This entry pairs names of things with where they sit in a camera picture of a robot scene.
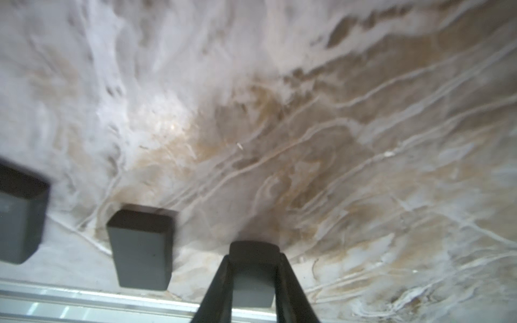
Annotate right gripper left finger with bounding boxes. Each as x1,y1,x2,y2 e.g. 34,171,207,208
191,255,234,323

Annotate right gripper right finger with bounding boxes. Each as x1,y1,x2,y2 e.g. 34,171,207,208
275,253,320,323

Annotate black eraser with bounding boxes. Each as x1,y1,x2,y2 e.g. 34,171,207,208
106,204,179,291
229,240,281,308
1,160,51,265

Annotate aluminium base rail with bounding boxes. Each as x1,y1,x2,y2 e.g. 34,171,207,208
0,278,280,323

